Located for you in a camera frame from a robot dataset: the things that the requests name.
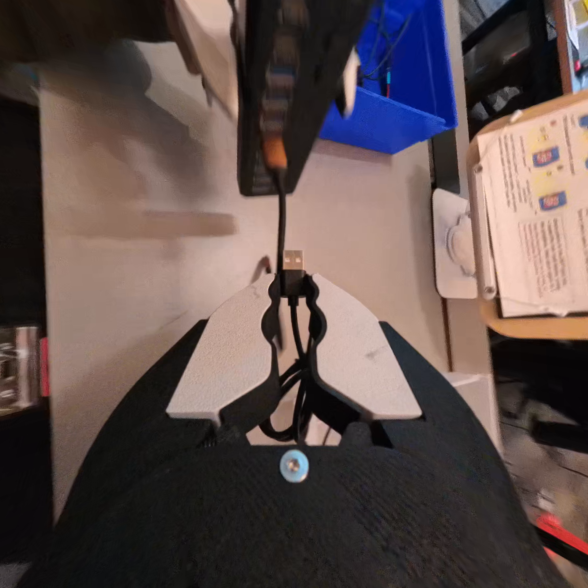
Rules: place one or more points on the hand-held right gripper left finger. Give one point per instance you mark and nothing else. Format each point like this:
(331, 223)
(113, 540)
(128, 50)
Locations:
(220, 363)

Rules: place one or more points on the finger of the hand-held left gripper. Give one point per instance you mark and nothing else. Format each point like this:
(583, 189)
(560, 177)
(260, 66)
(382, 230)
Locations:
(350, 78)
(209, 41)

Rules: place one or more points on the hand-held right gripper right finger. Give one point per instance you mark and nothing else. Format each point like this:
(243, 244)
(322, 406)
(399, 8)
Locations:
(363, 363)

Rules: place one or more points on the black usb hub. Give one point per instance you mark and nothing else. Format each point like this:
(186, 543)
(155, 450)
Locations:
(298, 92)

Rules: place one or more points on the white desk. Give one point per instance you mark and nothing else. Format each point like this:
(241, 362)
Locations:
(367, 220)

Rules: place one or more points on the blue plastic bin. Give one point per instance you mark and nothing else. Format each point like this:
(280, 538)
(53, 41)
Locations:
(413, 82)

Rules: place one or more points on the white stand base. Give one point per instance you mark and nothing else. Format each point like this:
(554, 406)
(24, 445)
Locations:
(448, 257)

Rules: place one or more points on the wooden clipboard stand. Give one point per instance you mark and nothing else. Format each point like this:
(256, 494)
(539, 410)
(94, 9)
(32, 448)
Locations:
(528, 328)

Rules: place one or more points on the printed instruction sheet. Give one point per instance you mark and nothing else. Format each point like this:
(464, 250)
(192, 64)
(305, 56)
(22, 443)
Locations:
(537, 216)

